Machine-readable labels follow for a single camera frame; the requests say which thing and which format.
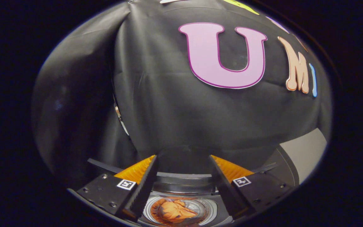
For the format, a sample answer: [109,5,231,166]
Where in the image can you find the black backdrop cloth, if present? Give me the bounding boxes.
[32,0,332,186]

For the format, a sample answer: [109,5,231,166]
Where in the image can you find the white cabinet with dark top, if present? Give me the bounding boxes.
[265,128,327,186]

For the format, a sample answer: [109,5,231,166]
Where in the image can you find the orange polo shirt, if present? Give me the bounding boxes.
[152,198,206,225]

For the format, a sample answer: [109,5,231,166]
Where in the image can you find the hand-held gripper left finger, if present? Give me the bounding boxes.
[67,155,159,222]

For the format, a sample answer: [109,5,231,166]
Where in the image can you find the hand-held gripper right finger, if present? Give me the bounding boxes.
[209,154,293,220]

